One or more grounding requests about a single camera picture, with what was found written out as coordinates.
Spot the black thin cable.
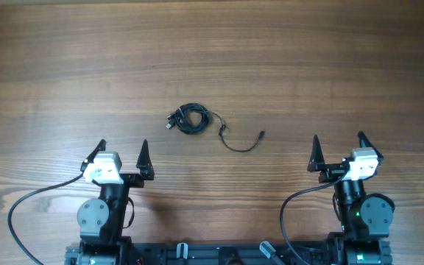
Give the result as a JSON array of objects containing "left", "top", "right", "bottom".
[{"left": 210, "top": 110, "right": 266, "bottom": 153}]

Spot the right camera cable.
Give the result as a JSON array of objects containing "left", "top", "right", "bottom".
[{"left": 279, "top": 171, "right": 349, "bottom": 265}]

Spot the camera cable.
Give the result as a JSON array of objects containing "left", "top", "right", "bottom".
[
  {"left": 7, "top": 172, "right": 85, "bottom": 265},
  {"left": 279, "top": 171, "right": 349, "bottom": 265}
]

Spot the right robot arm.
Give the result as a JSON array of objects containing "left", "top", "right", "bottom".
[{"left": 308, "top": 132, "right": 395, "bottom": 265}]

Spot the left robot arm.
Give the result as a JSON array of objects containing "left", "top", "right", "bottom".
[{"left": 65, "top": 139, "right": 155, "bottom": 265}]

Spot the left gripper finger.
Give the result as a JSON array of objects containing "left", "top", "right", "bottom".
[
  {"left": 80, "top": 139, "right": 107, "bottom": 172},
  {"left": 136, "top": 139, "right": 155, "bottom": 180}
]

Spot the left camera cable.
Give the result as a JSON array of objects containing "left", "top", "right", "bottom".
[{"left": 7, "top": 172, "right": 85, "bottom": 265}]

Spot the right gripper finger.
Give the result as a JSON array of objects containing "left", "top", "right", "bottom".
[
  {"left": 307, "top": 135, "right": 325, "bottom": 172},
  {"left": 358, "top": 131, "right": 384, "bottom": 162}
]

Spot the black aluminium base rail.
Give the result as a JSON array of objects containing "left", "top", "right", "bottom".
[{"left": 64, "top": 240, "right": 393, "bottom": 265}]

